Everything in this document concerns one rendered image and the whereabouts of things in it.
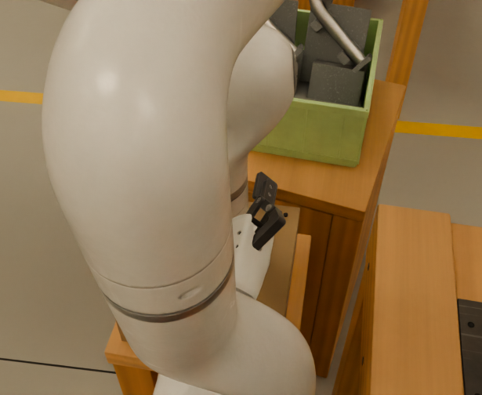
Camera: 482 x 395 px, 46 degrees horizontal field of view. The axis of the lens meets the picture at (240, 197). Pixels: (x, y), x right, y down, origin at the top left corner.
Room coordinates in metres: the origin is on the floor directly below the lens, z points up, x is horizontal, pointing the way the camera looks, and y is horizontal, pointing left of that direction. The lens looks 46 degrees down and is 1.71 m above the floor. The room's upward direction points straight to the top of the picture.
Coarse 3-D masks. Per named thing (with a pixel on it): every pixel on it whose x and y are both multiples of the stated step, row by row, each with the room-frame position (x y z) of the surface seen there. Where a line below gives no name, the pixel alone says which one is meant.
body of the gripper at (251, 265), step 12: (240, 216) 0.44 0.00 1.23; (240, 228) 0.42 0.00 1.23; (252, 228) 0.42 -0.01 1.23; (240, 240) 0.40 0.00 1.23; (240, 252) 0.39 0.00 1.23; (252, 252) 0.39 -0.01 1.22; (264, 252) 0.40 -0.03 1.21; (240, 264) 0.37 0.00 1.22; (252, 264) 0.38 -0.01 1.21; (264, 264) 0.39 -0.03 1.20; (240, 276) 0.36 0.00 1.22; (252, 276) 0.37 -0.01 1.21; (264, 276) 0.38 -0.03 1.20; (240, 288) 0.35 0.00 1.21; (252, 288) 0.35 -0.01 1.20
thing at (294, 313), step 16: (304, 240) 0.72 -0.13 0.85; (304, 256) 0.68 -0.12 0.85; (304, 272) 0.64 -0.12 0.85; (304, 288) 0.60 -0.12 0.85; (288, 304) 0.57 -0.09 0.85; (288, 320) 0.54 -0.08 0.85; (112, 336) 0.50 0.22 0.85; (112, 352) 0.47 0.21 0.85; (128, 352) 0.47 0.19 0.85; (144, 368) 0.46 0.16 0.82
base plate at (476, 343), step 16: (464, 304) 0.54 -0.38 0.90; (480, 304) 0.54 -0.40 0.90; (464, 320) 0.50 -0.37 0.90; (480, 320) 0.50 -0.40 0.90; (464, 336) 0.47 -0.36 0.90; (480, 336) 0.47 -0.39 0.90; (464, 352) 0.45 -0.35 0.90; (480, 352) 0.45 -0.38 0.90; (464, 368) 0.42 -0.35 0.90; (480, 368) 0.42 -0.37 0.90; (464, 384) 0.39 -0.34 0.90; (480, 384) 0.39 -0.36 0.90
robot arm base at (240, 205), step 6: (246, 186) 0.59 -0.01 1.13; (246, 192) 0.58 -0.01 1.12; (240, 198) 0.57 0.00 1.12; (246, 198) 0.58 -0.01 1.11; (234, 204) 0.56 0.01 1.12; (240, 204) 0.57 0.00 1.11; (246, 204) 0.58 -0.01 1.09; (234, 210) 0.56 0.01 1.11; (240, 210) 0.57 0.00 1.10; (246, 210) 0.58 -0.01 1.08; (234, 216) 0.56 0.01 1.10
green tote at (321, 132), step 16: (304, 16) 1.43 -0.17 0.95; (304, 32) 1.43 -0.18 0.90; (368, 32) 1.38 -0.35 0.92; (368, 48) 1.38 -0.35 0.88; (368, 64) 1.38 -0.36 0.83; (368, 80) 1.12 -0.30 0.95; (368, 96) 1.04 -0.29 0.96; (288, 112) 1.03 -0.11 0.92; (304, 112) 1.02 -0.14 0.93; (320, 112) 1.01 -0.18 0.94; (336, 112) 1.00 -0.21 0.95; (352, 112) 0.99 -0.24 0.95; (368, 112) 0.99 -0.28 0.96; (288, 128) 1.03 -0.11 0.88; (304, 128) 1.02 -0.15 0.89; (320, 128) 1.01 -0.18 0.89; (336, 128) 1.00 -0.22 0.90; (352, 128) 1.00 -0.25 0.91; (272, 144) 1.04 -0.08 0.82; (288, 144) 1.03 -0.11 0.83; (304, 144) 1.02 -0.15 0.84; (320, 144) 1.01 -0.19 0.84; (336, 144) 1.00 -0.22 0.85; (352, 144) 0.99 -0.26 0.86; (320, 160) 1.01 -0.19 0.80; (336, 160) 1.00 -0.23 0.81; (352, 160) 0.99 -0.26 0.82
